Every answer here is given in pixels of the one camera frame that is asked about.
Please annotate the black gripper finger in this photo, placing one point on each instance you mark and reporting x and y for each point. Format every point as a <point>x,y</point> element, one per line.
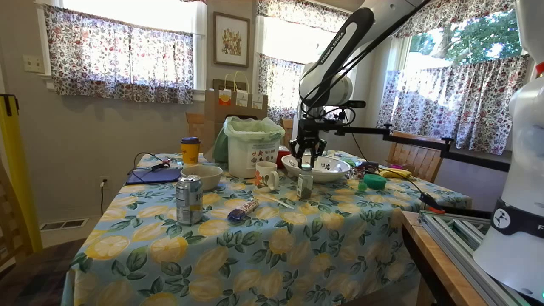
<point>296,153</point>
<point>318,152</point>

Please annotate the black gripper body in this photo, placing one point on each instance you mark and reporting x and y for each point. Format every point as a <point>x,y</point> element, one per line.
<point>309,130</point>

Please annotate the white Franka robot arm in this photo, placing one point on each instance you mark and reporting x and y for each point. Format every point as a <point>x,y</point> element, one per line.
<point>527,170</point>

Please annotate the small glass jar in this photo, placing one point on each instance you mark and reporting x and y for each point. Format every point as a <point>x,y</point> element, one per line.
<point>304,186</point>

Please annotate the red cup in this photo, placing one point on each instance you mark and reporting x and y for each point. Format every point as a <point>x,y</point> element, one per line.
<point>282,155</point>

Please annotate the large white bowl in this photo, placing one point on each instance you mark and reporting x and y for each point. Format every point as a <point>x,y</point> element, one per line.
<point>331,169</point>

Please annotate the white mug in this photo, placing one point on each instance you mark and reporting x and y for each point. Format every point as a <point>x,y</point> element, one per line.
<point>265,176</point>

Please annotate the white waste bin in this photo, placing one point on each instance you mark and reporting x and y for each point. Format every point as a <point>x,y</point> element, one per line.
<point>248,160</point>

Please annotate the green bin liner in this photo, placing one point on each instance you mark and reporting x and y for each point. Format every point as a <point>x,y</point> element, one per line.
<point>252,130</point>

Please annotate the floral window curtain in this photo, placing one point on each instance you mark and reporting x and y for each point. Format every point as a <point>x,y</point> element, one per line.
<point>452,102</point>
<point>119,57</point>
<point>280,85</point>

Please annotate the green round sponge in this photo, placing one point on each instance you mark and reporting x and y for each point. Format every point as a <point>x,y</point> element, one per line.
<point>374,182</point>

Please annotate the blue snack wrapper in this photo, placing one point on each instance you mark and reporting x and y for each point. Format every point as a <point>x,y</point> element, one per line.
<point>240,211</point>

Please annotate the yellow cloth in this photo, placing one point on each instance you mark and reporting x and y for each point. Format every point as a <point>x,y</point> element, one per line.
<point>396,174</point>

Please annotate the small white bowl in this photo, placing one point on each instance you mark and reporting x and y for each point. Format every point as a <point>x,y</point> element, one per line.
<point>206,177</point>

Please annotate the slatted wooden chair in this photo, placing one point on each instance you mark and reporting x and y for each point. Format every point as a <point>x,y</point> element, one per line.
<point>416,159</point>

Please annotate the yellow bottle blue cap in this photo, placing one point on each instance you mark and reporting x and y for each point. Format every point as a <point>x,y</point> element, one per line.
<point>190,152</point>

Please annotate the lemon print tablecloth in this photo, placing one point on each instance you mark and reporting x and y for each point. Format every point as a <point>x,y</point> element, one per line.
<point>255,255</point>

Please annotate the floral curtain valance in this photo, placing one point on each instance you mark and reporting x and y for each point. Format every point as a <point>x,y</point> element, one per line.
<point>452,14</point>
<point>299,14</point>

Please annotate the silver soda can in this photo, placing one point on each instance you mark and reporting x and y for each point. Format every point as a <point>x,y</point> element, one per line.
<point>189,199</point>

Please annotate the blue cloth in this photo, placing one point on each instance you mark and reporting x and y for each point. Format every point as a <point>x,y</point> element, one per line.
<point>153,176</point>

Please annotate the black orange clamp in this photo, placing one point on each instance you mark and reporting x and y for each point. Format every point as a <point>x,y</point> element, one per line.
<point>452,206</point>

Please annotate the wooden mounting board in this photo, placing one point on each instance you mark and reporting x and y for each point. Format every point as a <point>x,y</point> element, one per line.
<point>435,261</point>

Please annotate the white floor vent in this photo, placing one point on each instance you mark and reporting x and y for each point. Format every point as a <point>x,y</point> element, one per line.
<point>63,225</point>

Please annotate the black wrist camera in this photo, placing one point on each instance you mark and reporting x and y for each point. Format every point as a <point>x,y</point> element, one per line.
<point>343,106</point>

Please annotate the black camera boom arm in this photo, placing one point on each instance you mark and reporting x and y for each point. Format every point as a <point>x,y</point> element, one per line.
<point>418,138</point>

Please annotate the framed wall picture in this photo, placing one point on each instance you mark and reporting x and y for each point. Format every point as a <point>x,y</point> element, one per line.
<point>231,40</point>

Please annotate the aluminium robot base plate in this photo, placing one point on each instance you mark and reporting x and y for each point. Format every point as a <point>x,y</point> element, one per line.
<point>469,255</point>

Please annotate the white wall outlet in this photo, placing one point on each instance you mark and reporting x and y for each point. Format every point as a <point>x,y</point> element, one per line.
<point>104,181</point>

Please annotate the white light switch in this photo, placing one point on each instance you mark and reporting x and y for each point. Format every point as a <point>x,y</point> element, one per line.
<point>32,63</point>

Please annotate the yellow post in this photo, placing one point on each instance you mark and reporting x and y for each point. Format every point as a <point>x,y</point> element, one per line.
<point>17,170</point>

